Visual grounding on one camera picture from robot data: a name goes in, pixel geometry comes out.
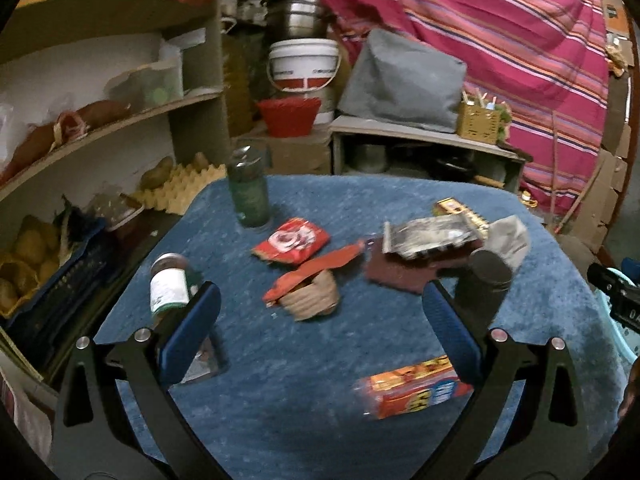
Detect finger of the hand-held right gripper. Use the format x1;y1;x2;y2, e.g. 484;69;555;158
587;262;640;307

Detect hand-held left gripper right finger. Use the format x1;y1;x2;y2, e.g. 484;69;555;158
420;280;593;480

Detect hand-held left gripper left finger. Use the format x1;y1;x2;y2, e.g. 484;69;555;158
47;282;226;480

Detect dark red scouring pad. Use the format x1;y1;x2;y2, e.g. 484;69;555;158
364;247;453;297

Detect red snack packet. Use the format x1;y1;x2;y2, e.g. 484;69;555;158
251;217;332;266

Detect clear plastic wrapper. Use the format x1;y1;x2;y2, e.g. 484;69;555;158
180;332;223;387

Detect white green label glass jar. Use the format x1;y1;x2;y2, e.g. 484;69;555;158
149;252;202;322

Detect black cylindrical can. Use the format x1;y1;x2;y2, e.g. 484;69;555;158
452;249;514;323

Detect orange cracker packet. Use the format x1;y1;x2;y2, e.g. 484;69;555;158
356;354;475;421

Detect silver foil packet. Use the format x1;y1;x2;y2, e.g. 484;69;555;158
382;216;477;261

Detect crumpled grey paper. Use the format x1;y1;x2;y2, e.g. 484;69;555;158
486;214;531;272

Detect brown cardboard sheets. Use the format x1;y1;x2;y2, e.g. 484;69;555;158
562;0;640;266

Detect small yellow carton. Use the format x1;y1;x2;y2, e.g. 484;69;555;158
431;198;490;237

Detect blue woven table mat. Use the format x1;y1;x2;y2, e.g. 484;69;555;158
92;174;628;480

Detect crumpled brown paper cup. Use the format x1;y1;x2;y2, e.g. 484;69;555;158
278;270;342;322

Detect dark blue plastic crate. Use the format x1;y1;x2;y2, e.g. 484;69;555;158
0;217;128;358

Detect yellow egg tray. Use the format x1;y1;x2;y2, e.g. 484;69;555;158
131;161;227;217

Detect clear lidded punnet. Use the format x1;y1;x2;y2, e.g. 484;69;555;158
81;192;147;234

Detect torn red wrapper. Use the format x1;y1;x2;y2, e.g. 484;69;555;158
263;240;367;307

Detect tall green label tea jar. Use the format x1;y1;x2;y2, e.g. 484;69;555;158
227;144;272;232

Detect large brown potato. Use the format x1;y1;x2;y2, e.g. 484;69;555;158
139;156;174;189

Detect pile of yellow potatoes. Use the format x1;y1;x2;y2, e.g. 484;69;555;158
0;214;65;318

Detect yellow woven pen basket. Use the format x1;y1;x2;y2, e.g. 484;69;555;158
458;87;509;147

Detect low wooden cabinet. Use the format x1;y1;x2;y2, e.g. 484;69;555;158
329;115;534;192

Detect brown cardboard box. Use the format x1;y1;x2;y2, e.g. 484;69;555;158
244;127;334;177

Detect red plastic basket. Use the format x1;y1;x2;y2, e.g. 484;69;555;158
255;97;323;139

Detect reddish sweet potato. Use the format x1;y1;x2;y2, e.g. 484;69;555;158
74;99;134;129

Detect pink net bag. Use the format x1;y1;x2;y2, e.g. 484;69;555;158
49;111;87;150

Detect yellow cooking oil bottle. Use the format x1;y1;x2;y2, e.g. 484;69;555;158
221;19;254;139

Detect clear plastic storage box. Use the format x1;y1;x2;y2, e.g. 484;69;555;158
106;56;185;112

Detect grey fabric appliance cover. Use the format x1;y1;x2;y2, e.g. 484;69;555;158
336;28;469;134

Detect pink striped cloth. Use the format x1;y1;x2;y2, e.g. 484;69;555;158
309;0;612;233

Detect white plastic bucket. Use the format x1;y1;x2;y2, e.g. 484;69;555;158
266;38;342;95

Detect stack of steel pots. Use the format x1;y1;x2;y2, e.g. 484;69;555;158
261;0;327;44

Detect wooden shelf unit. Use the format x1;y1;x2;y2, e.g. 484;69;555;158
0;0;227;311

